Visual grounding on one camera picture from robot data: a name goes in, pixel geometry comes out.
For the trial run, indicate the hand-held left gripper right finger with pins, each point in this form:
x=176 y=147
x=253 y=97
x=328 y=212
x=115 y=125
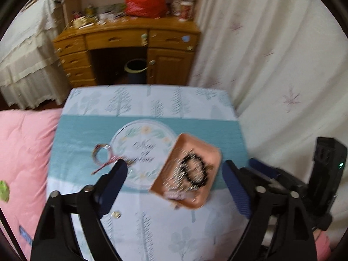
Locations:
x=236 y=193

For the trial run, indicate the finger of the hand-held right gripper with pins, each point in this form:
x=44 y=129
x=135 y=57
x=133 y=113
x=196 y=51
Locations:
x=267 y=181
x=259 y=165

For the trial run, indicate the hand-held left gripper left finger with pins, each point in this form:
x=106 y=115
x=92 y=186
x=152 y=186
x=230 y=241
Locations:
x=114 y=187

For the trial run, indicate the pink plastic tray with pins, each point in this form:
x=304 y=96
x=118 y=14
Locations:
x=187 y=146

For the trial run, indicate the person's right forearm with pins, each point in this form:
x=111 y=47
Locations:
x=322 y=242

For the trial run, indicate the small round gold trinket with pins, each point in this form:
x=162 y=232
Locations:
x=117 y=214

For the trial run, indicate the tree print tablecloth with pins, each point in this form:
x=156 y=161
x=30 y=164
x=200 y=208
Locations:
x=152 y=231

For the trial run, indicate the pink quilt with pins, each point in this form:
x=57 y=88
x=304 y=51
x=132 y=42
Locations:
x=24 y=146

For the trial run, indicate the white floral curtain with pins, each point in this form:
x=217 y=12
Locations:
x=258 y=59

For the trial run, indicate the small green object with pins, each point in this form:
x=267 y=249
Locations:
x=4 y=191

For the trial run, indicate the dark waste bin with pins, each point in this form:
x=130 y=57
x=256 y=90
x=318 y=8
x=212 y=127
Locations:
x=134 y=72

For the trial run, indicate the wooden desk with hutch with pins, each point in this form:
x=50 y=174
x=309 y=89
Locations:
x=114 y=39

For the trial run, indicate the white lace furniture cover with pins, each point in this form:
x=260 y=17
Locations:
x=27 y=59

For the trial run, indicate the red and white paper cup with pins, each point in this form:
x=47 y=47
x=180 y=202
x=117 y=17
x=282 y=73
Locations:
x=185 y=11

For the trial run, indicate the floral white mug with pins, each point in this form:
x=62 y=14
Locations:
x=175 y=8

